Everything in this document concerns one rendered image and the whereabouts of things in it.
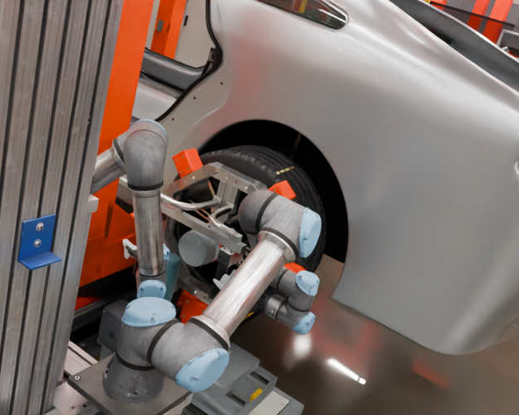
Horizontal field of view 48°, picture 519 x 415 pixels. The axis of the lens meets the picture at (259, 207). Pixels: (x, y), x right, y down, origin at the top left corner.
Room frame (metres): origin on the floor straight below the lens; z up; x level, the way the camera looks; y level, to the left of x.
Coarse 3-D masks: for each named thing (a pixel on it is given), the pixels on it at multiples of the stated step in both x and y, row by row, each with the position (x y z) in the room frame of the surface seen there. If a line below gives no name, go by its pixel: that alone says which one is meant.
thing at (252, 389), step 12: (252, 372) 2.20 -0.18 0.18; (264, 372) 2.26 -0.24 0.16; (240, 384) 2.14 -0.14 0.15; (252, 384) 2.17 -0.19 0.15; (264, 384) 2.17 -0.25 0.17; (204, 396) 1.98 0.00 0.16; (216, 396) 2.02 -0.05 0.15; (228, 396) 2.01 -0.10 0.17; (240, 396) 2.07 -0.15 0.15; (252, 396) 2.05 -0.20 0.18; (264, 396) 2.15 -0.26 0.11; (204, 408) 1.97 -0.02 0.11; (216, 408) 1.95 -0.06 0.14; (228, 408) 1.97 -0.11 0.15; (240, 408) 1.97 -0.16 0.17; (252, 408) 2.06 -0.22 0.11
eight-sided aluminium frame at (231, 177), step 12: (204, 168) 2.07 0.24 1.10; (216, 168) 2.05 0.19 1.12; (228, 168) 2.08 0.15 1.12; (180, 180) 2.11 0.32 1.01; (192, 180) 2.09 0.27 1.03; (228, 180) 2.02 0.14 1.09; (240, 180) 2.00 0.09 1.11; (252, 180) 2.03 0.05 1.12; (168, 192) 2.13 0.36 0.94; (180, 192) 2.16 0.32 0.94; (252, 192) 1.98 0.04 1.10; (168, 216) 2.12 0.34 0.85; (168, 228) 2.15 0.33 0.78; (168, 240) 2.12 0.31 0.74; (180, 264) 2.12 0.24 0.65; (180, 276) 2.07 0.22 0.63; (192, 276) 2.11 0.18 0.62; (180, 288) 2.06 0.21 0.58; (192, 288) 2.04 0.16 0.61; (204, 288) 2.06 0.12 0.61; (204, 300) 2.01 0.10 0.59
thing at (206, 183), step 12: (204, 180) 2.21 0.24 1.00; (216, 180) 2.33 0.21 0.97; (192, 192) 2.22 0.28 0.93; (204, 192) 2.32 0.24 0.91; (216, 192) 2.17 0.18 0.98; (204, 216) 2.17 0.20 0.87; (180, 228) 2.20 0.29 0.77; (204, 264) 2.20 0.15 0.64; (216, 264) 2.25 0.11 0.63; (240, 264) 2.08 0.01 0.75; (204, 276) 2.14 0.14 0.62
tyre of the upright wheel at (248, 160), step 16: (208, 160) 2.17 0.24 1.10; (224, 160) 2.14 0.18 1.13; (240, 160) 2.11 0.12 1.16; (256, 160) 2.10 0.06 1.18; (272, 160) 2.17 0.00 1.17; (288, 160) 2.24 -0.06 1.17; (176, 176) 2.23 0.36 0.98; (256, 176) 2.07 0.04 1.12; (272, 176) 2.05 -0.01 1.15; (288, 176) 2.11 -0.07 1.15; (304, 176) 2.20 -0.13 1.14; (304, 192) 2.11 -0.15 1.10; (320, 208) 2.16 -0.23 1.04; (176, 240) 2.19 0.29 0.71; (320, 240) 2.11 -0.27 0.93; (320, 256) 2.13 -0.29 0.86; (192, 272) 2.15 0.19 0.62
